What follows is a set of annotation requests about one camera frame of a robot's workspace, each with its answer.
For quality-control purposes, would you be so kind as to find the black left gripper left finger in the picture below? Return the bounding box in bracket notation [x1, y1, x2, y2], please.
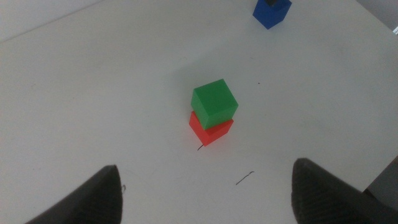
[24, 164, 124, 224]

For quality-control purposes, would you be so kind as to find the green cube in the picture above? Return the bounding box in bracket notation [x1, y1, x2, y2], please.
[190, 78, 239, 131]

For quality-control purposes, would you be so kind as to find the blue cube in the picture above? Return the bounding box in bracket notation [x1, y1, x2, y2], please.
[252, 0, 293, 30]

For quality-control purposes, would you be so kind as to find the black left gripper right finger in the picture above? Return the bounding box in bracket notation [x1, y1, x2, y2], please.
[291, 157, 398, 224]

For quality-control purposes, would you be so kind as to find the red cube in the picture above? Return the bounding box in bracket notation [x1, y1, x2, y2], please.
[188, 111, 234, 147]

